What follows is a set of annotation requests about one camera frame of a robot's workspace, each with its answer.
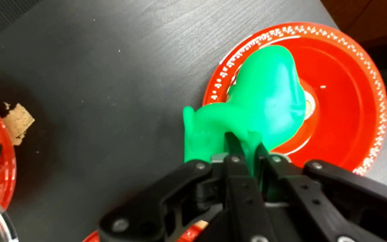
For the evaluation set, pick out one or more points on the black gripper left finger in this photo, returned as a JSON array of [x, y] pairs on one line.
[[235, 189]]

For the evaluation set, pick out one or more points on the red plastic bowl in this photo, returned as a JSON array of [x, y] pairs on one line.
[[336, 99]]

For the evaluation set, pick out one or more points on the green plush toy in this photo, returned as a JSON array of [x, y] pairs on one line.
[[260, 108]]

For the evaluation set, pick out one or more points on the small cardboard scrap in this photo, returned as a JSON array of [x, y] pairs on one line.
[[17, 122]]

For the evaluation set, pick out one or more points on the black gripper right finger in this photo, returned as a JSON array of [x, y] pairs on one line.
[[301, 193]]

